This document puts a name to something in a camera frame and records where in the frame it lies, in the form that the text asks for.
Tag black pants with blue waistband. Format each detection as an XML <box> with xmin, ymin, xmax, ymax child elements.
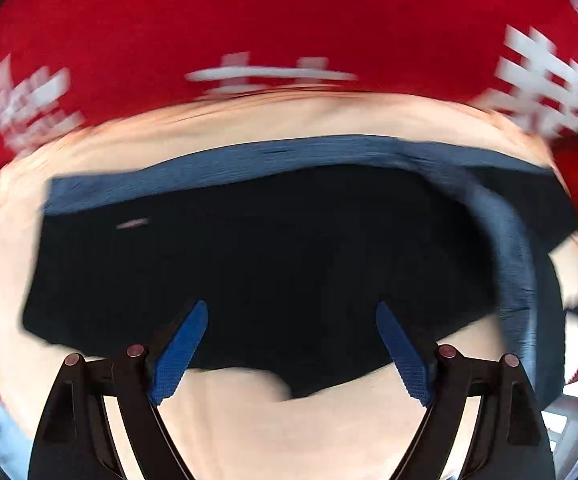
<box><xmin>22</xmin><ymin>136</ymin><xmax>577</xmax><ymax>405</ymax></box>

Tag peach towel cloth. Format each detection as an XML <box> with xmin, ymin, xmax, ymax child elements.
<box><xmin>0</xmin><ymin>92</ymin><xmax>554</xmax><ymax>479</ymax></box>

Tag red blanket with white lettering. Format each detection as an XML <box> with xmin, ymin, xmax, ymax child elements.
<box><xmin>0</xmin><ymin>0</ymin><xmax>578</xmax><ymax>396</ymax></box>

